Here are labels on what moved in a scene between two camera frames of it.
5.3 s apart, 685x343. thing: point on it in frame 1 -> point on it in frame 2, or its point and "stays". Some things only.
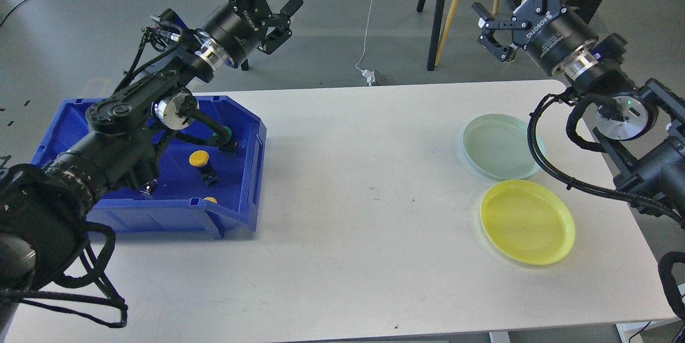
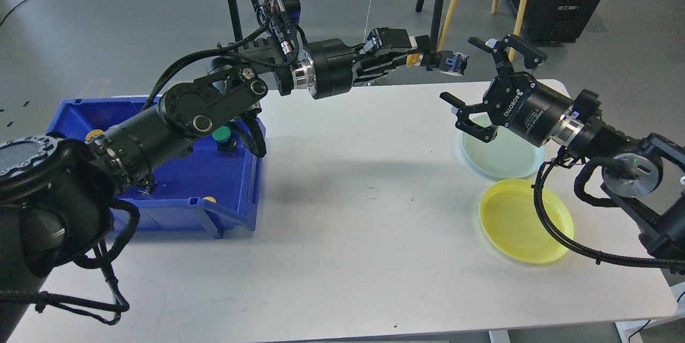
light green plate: x=497 y=146 stays
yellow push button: x=200 y=159 -> x=458 y=61
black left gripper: x=237 y=28 -> x=333 y=59
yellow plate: x=528 y=221 stays
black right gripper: x=552 y=34 -> x=516 y=100
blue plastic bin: x=201 y=191 stays
